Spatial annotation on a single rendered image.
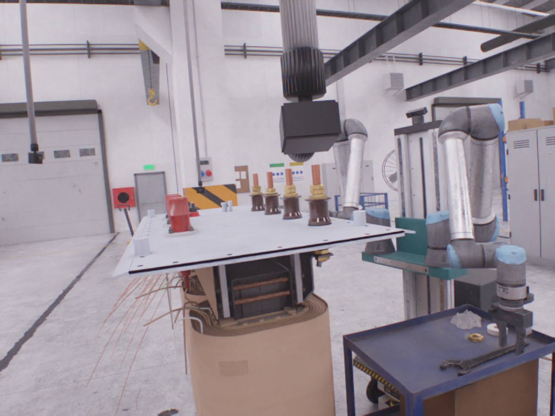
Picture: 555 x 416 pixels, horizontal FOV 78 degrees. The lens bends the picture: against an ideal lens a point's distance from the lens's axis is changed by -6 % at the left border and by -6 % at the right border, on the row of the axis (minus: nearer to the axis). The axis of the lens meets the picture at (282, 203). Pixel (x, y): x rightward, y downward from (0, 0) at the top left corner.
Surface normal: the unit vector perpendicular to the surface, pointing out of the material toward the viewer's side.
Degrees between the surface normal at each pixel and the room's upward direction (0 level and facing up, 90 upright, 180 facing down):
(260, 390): 90
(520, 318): 90
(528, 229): 90
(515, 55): 90
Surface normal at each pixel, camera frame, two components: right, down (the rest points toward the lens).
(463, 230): -0.32, -0.30
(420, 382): -0.08, -0.99
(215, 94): 0.33, 0.04
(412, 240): -0.87, 0.11
